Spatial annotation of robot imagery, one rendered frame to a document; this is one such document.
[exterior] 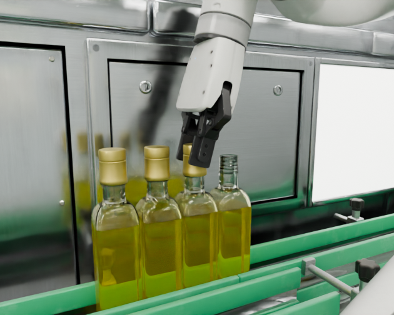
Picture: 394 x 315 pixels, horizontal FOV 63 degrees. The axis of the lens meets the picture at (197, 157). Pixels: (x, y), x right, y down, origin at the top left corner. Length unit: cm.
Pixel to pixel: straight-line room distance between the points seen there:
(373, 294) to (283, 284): 36
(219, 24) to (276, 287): 38
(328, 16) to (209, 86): 19
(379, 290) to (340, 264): 47
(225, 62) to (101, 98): 22
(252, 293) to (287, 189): 31
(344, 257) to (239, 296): 24
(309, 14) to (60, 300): 52
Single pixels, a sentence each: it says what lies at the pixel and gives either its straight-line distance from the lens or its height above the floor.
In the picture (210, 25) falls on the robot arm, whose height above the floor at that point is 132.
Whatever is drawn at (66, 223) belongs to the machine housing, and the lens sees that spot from 61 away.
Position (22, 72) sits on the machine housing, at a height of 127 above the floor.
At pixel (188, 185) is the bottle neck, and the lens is 46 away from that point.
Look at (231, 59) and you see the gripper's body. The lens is 43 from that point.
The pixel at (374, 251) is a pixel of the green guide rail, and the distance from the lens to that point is 72.
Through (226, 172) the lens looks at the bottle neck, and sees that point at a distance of 48.
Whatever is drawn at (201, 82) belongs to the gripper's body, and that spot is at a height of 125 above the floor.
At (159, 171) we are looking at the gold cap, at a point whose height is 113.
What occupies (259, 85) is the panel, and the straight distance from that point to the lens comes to 67.
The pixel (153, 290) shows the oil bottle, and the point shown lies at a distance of 47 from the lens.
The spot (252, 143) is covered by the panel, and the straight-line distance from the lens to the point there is 66.
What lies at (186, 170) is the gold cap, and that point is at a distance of 45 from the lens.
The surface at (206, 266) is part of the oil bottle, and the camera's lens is 49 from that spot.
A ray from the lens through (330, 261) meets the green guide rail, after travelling 63.
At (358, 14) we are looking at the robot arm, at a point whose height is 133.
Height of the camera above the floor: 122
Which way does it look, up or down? 9 degrees down
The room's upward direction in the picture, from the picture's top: straight up
